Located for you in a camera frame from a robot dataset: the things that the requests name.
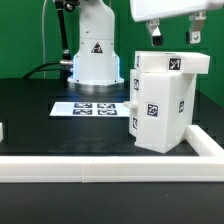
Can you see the white cabinet top block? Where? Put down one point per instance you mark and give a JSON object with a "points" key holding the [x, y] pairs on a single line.
{"points": [[158, 62]]}

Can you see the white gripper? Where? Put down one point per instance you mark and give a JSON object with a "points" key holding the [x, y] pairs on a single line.
{"points": [[144, 10]]}

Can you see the white L-shaped obstacle frame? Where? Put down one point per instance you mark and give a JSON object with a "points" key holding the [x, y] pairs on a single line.
{"points": [[206, 166]]}

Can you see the white cabinet body box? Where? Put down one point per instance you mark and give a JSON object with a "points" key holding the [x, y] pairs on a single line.
{"points": [[165, 109]]}

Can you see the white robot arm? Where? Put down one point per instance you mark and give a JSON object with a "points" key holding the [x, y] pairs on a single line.
{"points": [[96, 63]]}

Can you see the white base marker plate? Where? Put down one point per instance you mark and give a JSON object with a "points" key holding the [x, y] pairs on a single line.
{"points": [[89, 109]]}

